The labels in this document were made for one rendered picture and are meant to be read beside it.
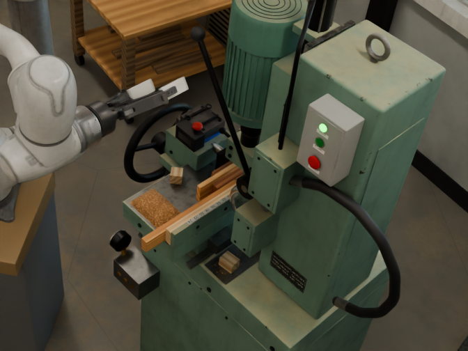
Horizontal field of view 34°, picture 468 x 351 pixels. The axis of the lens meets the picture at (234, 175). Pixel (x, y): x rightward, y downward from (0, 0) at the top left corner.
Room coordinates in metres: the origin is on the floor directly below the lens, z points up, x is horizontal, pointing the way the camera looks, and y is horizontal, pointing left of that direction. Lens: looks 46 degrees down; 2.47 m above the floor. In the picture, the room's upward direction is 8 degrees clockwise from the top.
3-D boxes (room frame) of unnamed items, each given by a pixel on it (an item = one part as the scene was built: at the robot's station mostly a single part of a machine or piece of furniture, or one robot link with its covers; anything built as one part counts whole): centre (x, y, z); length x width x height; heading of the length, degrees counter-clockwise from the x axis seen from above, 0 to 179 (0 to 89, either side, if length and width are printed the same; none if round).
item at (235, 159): (1.47, -0.04, 1.03); 0.14 x 0.07 x 0.09; 50
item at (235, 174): (1.52, -0.03, 0.92); 0.23 x 0.02 x 0.04; 140
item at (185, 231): (1.47, -0.06, 0.93); 0.60 x 0.02 x 0.06; 140
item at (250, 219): (1.25, -0.07, 1.02); 0.09 x 0.07 x 0.12; 140
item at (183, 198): (1.56, 0.05, 0.87); 0.61 x 0.30 x 0.06; 140
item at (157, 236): (1.46, 0.00, 0.92); 0.62 x 0.02 x 0.04; 140
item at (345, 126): (1.17, -0.18, 1.40); 0.10 x 0.06 x 0.16; 50
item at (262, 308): (1.41, -0.12, 0.76); 0.57 x 0.45 x 0.09; 50
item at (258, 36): (1.49, -0.03, 1.35); 0.18 x 0.18 x 0.31
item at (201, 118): (1.62, 0.12, 0.99); 0.13 x 0.11 x 0.06; 140
